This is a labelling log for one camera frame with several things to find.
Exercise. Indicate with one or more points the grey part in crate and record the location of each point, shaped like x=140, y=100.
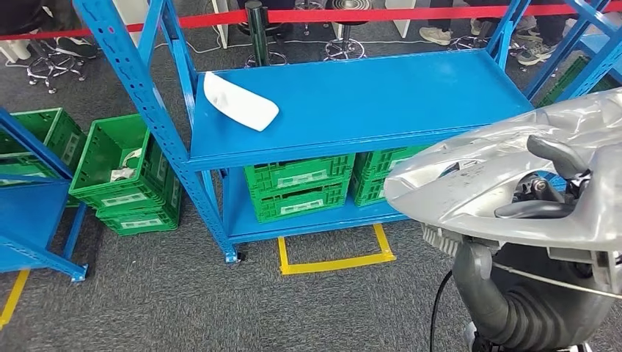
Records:
x=121, y=174

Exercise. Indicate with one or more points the white table leg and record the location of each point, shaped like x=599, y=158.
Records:
x=221, y=24

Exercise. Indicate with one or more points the white table panel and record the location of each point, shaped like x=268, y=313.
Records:
x=401, y=19
x=131, y=12

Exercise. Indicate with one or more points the silver wheel hubcap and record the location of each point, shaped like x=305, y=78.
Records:
x=476, y=194

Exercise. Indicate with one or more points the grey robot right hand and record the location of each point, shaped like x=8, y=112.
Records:
x=554, y=155

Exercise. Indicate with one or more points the yellow floor tape outline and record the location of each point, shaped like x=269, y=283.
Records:
x=335, y=265

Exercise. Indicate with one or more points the black stanchion post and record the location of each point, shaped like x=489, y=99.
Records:
x=256, y=29

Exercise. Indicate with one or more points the white plastic cover part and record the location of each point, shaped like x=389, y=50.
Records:
x=243, y=104

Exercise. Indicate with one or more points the person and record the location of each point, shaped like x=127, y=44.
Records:
x=435, y=34
x=19, y=12

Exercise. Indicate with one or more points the blue metal shelf rack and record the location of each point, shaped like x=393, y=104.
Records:
x=600, y=46
x=29, y=218
x=364, y=97

